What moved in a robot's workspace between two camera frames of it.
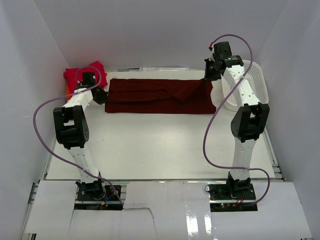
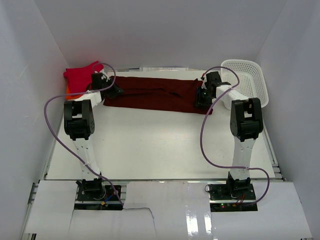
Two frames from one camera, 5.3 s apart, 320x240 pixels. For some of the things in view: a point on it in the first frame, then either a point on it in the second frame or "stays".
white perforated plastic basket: [257, 82] stays
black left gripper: [100, 95] to [113, 90]
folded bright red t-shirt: [74, 75] stays
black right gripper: [210, 70] to [200, 97]
